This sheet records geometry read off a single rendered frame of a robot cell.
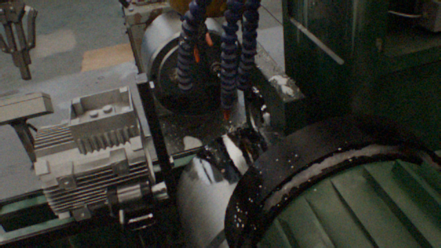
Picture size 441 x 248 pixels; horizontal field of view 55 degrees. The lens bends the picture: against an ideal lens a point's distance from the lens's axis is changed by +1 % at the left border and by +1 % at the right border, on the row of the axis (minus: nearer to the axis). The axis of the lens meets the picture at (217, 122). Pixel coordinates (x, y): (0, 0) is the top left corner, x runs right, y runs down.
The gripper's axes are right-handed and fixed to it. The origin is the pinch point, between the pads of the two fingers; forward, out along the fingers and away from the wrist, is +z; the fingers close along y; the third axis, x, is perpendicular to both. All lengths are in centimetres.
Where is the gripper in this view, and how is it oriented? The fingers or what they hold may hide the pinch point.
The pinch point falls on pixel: (23, 65)
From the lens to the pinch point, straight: 116.4
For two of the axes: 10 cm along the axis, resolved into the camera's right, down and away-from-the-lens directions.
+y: 9.6, -2.5, 1.2
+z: 2.5, 9.7, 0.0
